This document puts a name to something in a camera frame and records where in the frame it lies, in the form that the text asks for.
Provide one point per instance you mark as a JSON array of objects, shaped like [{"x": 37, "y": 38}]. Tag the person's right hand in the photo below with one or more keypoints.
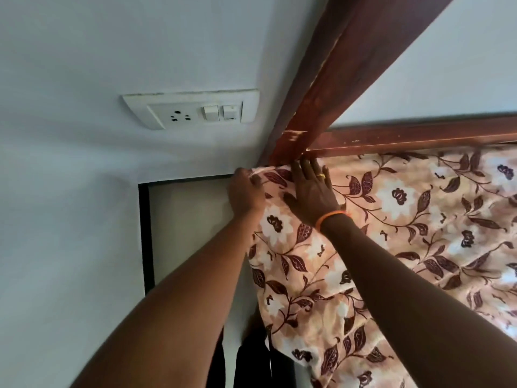
[{"x": 313, "y": 197}]

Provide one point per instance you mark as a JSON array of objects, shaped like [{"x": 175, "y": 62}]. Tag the person's left hand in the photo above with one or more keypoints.
[{"x": 246, "y": 193}]

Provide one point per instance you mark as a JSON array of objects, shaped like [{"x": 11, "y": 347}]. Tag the peach floral sheet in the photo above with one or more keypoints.
[{"x": 404, "y": 238}]

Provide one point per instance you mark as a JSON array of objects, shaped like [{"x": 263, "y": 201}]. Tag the brown wooden bed headboard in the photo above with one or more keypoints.
[{"x": 355, "y": 76}]

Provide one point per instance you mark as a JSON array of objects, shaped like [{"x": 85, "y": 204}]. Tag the person's right forearm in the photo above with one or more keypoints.
[{"x": 424, "y": 311}]

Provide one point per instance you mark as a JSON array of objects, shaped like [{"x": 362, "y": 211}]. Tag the person's left forearm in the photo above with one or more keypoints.
[{"x": 169, "y": 311}]

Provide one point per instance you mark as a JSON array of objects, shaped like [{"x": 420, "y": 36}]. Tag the person's dark trousers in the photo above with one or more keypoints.
[{"x": 254, "y": 359}]

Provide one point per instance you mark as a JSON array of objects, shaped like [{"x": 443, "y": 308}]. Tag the orange wrist band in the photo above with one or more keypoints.
[{"x": 331, "y": 216}]

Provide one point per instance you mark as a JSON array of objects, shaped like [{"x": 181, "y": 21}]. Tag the white wall socket plate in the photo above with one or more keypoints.
[{"x": 190, "y": 111}]

